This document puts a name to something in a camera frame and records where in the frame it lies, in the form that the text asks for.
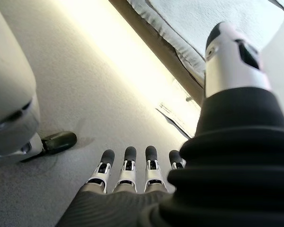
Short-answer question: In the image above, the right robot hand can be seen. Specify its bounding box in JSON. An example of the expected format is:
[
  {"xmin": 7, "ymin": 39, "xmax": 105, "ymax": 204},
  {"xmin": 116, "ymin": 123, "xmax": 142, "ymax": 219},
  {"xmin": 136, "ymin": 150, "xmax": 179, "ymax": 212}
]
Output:
[{"xmin": 55, "ymin": 21, "xmax": 284, "ymax": 227}]

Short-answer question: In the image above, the white pillow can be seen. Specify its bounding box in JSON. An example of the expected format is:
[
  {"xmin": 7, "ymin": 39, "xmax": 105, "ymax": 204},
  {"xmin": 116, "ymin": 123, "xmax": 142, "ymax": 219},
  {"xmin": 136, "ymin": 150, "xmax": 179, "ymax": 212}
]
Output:
[{"xmin": 126, "ymin": 0, "xmax": 284, "ymax": 131}]

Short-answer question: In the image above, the white printed label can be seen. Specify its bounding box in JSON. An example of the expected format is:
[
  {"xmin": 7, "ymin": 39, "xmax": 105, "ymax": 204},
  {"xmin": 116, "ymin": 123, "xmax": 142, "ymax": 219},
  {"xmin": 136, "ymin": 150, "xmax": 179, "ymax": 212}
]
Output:
[{"xmin": 156, "ymin": 101, "xmax": 201, "ymax": 139}]

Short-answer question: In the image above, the right silver robot leg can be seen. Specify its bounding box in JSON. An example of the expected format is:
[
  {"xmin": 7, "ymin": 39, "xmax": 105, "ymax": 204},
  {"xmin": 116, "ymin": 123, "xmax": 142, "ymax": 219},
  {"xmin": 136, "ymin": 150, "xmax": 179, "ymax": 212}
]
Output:
[{"xmin": 0, "ymin": 0, "xmax": 78, "ymax": 170}]

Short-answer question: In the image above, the brown upholstered bed frame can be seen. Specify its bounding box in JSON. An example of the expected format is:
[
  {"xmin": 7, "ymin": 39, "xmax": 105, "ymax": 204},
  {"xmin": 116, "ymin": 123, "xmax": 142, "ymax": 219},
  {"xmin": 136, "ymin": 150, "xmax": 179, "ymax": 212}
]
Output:
[{"xmin": 108, "ymin": 0, "xmax": 204, "ymax": 106}]

